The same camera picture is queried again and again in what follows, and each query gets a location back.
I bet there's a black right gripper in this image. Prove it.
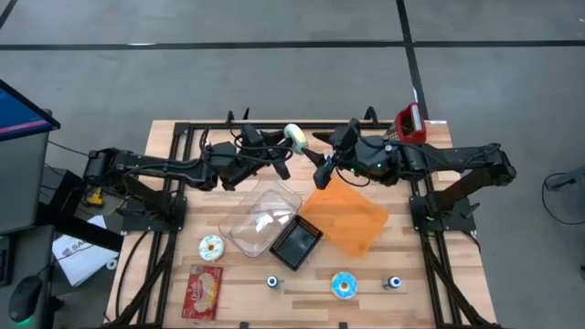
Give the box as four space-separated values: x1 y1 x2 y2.
313 119 406 191

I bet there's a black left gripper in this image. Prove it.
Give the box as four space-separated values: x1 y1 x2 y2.
214 123 293 192

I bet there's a white frosted toy donut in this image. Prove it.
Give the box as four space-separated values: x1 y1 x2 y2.
197 234 226 263

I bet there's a blue frosted toy donut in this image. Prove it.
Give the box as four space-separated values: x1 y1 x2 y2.
330 271 359 301

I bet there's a clear plastic container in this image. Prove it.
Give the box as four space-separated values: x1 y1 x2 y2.
218 178 303 260

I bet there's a red steel box grater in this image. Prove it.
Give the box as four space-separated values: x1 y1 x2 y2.
382 101 428 146

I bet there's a black mesh tray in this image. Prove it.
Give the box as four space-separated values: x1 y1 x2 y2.
268 213 324 271

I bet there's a red popcorn bag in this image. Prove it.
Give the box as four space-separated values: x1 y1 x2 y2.
181 263 224 322

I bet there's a black metal stand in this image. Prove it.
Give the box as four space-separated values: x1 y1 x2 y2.
38 166 125 253

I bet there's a white printed paper bag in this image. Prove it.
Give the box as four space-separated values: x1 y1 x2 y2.
51 214 121 288

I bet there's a computer monitor blue screen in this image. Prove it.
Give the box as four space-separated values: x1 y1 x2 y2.
0 80 62 235

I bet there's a grey computer desk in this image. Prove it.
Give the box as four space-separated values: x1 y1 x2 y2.
0 223 56 329

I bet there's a black computer mouse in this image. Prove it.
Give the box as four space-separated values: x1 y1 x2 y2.
7 275 44 324

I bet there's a black aluminium table frame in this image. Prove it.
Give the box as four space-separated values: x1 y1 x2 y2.
107 119 499 329

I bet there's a yellow cable connector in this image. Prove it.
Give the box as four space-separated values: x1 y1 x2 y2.
86 186 105 209

